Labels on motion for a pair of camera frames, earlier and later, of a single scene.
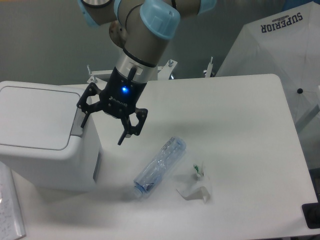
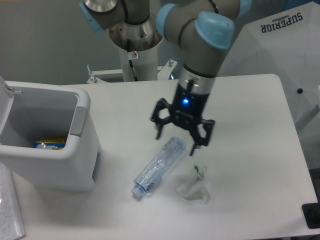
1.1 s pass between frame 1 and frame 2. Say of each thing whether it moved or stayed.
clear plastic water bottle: stayed
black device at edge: stayed
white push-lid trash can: stayed
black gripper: moved
